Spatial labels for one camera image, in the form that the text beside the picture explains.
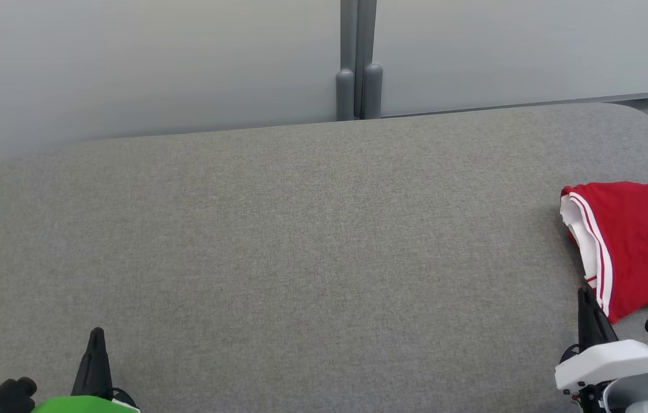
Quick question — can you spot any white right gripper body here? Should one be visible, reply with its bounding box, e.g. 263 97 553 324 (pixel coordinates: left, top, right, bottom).
555 340 648 393

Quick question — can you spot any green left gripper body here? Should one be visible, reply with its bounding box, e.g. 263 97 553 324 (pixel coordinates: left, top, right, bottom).
32 395 140 413

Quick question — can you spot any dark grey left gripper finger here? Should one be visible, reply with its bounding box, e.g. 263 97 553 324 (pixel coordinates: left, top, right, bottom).
71 328 114 398

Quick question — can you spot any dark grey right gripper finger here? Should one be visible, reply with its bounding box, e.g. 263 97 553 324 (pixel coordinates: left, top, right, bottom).
577 285 620 352

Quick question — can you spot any red jersey with black lettering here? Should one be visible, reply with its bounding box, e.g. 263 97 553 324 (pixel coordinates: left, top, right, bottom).
559 181 648 325

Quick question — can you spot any grey partition post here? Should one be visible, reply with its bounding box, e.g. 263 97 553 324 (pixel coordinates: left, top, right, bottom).
335 0 358 122
356 0 384 120

